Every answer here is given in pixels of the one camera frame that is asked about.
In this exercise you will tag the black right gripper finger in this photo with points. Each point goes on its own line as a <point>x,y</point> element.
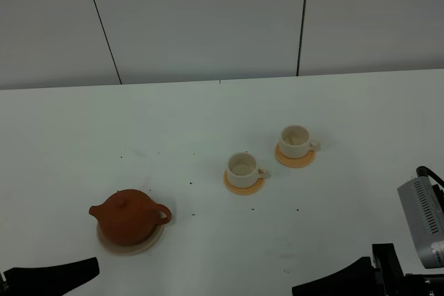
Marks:
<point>356,279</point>

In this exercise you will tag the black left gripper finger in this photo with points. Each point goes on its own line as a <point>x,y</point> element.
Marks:
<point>52,280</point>

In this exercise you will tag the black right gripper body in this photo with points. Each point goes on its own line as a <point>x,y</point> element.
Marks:
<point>391,280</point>

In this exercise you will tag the brown clay teapot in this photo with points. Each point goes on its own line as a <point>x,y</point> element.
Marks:
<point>129,216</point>

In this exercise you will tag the beige round teapot saucer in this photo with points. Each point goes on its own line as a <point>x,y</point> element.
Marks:
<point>123,250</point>

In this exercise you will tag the far orange coaster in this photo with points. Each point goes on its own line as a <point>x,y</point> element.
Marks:
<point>294,163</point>

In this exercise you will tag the orange coaster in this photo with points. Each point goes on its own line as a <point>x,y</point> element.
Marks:
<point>243,191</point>
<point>294,163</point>

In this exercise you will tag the near orange coaster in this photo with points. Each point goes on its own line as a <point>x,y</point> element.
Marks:
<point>243,191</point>

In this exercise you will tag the far white teacup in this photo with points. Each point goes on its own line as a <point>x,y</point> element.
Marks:
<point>295,142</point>

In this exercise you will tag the white teacup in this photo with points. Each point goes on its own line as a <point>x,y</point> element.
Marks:
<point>243,171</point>
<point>295,142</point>

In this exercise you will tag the near white teacup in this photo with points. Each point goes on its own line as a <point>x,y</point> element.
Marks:
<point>243,171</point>

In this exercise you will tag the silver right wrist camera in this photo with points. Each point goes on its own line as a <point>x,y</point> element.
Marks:
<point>422,203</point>

